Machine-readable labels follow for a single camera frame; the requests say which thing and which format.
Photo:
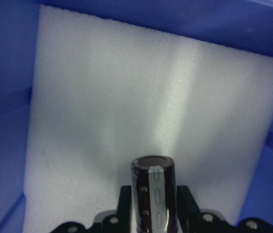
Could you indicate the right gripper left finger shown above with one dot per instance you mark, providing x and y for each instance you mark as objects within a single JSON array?
[{"x": 119, "y": 220}]

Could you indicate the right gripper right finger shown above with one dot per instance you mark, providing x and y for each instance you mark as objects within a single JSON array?
[{"x": 187, "y": 209}]

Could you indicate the dark brown cylindrical capacitor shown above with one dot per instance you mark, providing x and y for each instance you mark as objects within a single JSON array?
[{"x": 154, "y": 191}]

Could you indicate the white foam bin liner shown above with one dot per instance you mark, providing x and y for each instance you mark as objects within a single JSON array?
[{"x": 106, "y": 92}]

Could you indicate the blue plastic bin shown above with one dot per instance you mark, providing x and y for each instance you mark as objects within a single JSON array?
[{"x": 241, "y": 24}]

